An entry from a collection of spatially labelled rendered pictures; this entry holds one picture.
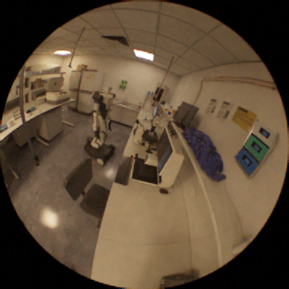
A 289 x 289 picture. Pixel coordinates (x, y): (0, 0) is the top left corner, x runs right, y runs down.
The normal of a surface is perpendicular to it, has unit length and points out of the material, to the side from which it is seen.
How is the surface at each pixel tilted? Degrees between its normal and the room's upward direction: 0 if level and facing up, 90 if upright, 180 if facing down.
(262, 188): 90
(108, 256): 0
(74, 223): 0
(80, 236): 0
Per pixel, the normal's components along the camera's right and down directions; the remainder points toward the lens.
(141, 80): -0.05, 0.54
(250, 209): -0.94, -0.31
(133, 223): 0.33, -0.78
